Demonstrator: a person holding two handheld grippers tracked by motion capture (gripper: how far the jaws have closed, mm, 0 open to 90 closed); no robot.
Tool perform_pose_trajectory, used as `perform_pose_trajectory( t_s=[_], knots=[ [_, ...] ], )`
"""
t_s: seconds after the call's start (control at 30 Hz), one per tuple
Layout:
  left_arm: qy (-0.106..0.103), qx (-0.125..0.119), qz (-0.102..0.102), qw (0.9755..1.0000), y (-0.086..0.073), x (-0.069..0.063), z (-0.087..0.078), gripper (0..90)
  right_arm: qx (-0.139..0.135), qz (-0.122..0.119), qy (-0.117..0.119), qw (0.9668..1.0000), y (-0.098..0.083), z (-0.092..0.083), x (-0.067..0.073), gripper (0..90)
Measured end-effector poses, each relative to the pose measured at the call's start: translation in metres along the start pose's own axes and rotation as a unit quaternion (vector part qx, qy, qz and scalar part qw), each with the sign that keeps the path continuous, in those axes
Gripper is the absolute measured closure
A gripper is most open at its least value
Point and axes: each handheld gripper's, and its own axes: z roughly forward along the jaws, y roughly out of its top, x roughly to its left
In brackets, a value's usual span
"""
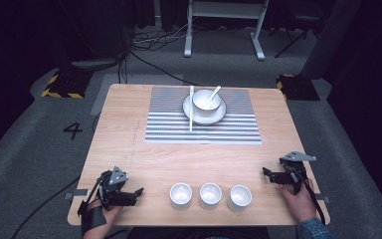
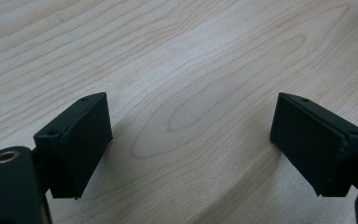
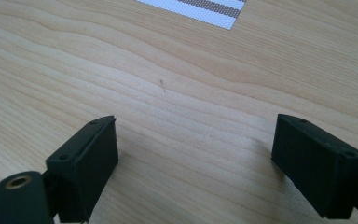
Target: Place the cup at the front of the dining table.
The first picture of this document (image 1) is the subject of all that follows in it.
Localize black yellow striped base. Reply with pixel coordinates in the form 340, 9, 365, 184
276, 73, 321, 102
40, 67, 93, 100

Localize white cup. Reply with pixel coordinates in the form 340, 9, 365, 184
168, 181, 194, 211
226, 184, 254, 213
198, 181, 224, 211

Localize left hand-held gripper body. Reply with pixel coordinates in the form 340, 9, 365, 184
96, 165, 137, 209

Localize person's left hand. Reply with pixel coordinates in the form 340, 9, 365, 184
91, 198, 124, 234

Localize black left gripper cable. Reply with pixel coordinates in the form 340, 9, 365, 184
10, 174, 82, 239

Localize white plate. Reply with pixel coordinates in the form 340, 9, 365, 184
182, 94, 228, 126

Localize grey curtain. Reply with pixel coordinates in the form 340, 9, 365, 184
299, 0, 363, 81

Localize black wrist strap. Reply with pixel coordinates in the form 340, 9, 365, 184
77, 199, 109, 236

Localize black floor cables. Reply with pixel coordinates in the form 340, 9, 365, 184
117, 23, 200, 88

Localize grey striped placemat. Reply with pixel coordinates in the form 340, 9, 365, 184
144, 86, 264, 145

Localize white chopstick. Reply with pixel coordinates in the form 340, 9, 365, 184
188, 85, 193, 132
190, 85, 196, 116

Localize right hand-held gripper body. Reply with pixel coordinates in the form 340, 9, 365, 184
276, 150, 317, 195

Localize white metal table frame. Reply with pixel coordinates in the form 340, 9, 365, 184
183, 0, 271, 62

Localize white spoon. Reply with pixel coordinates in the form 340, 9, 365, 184
206, 85, 223, 103

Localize white bowl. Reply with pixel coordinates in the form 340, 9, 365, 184
191, 89, 223, 118

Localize person's right hand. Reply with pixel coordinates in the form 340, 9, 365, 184
281, 178, 318, 225

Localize black tripod stand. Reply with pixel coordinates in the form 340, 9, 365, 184
268, 8, 324, 60

